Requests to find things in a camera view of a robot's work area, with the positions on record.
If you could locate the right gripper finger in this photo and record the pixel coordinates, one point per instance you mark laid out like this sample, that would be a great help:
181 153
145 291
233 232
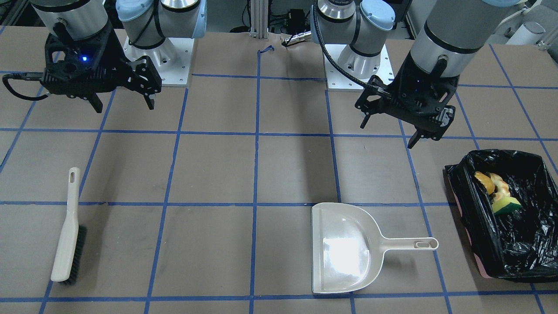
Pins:
95 102
144 79

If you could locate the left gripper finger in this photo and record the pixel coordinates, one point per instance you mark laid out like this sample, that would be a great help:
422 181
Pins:
424 134
367 112

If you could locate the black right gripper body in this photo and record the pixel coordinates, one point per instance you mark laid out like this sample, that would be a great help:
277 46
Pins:
114 56

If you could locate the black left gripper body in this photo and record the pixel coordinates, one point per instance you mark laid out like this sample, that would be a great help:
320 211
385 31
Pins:
401 77

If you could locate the yellow potato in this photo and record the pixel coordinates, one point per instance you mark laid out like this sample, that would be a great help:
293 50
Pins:
486 181

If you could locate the yellow green sponge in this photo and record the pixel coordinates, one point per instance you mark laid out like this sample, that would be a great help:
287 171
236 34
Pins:
506 204

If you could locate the beige plastic dustpan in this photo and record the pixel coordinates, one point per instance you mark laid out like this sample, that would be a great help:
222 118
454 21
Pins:
348 248

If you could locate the beige hand brush black bristles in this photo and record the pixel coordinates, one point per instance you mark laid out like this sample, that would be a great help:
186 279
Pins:
72 236

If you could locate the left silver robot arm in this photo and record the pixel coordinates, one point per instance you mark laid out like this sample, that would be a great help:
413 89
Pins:
351 35

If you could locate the bin with black bag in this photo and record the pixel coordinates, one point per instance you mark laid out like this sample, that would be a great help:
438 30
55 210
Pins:
520 246

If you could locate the aluminium frame post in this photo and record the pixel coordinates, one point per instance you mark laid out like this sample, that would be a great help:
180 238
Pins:
259 19

